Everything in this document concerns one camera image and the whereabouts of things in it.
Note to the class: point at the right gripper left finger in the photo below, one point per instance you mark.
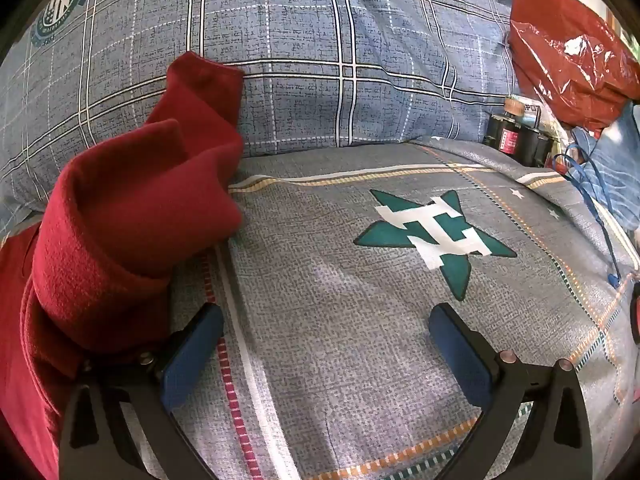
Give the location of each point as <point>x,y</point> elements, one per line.
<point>154,379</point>

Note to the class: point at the blue plaid pillow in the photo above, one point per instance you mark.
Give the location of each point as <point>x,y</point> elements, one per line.
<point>317,73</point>

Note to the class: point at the red plastic bag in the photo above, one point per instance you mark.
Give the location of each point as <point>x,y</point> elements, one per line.
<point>567,55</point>

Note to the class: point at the dark bottles with red label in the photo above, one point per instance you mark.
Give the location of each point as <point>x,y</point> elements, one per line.
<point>517,132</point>

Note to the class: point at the grey star-pattern bed sheet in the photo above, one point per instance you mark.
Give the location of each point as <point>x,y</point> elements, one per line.
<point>326,285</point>

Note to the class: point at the red sweater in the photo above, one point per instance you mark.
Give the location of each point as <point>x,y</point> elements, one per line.
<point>93,274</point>

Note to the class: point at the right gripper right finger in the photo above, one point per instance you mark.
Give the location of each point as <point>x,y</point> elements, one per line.
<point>555,443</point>

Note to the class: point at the blue denim cloth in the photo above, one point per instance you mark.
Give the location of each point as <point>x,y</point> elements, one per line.
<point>610,174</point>

